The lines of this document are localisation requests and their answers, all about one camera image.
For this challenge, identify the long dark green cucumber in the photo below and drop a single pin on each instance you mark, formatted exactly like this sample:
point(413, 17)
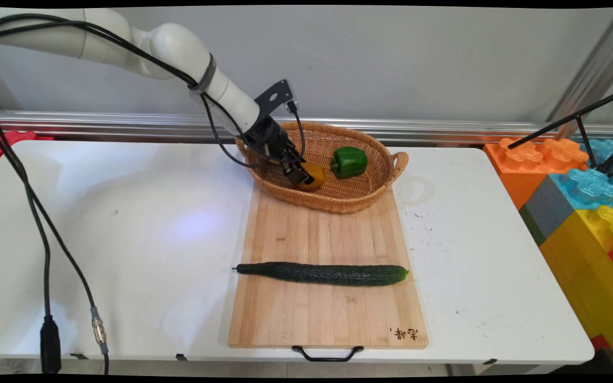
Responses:
point(328, 273)

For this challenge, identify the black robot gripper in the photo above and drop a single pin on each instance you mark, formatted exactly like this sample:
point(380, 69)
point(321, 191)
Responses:
point(266, 137)

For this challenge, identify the orange-brown toy potato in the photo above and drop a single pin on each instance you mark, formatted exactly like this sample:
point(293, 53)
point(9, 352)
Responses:
point(316, 175)

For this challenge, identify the wooden cutting board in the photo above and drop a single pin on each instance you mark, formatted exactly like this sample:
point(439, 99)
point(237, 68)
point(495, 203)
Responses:
point(328, 314)

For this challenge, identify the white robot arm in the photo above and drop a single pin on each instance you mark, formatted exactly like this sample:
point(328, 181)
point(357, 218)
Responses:
point(179, 50)

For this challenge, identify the big yellow building block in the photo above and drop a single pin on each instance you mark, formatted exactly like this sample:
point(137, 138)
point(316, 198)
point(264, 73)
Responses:
point(588, 276)

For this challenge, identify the big orange building block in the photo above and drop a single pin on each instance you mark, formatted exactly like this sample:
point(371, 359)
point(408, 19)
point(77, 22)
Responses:
point(522, 170)

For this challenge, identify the big grey building block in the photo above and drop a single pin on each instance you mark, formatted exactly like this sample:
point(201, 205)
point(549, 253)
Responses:
point(548, 210)

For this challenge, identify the big blue building block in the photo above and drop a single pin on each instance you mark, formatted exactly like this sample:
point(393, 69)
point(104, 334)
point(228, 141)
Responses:
point(588, 189)

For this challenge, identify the green toy bell pepper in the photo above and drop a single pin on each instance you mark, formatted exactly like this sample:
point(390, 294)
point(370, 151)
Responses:
point(349, 161)

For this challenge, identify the black tripod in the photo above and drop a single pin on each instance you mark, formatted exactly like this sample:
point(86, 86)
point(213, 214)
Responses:
point(594, 114)

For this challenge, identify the diagonal aluminium post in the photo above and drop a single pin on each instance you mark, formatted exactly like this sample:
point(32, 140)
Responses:
point(594, 69)

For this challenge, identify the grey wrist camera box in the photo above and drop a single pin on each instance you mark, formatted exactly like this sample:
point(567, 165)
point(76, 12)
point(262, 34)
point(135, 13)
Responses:
point(275, 96)

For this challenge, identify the horizontal aluminium rail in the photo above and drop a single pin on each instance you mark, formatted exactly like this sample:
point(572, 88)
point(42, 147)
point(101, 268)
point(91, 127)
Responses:
point(445, 130)

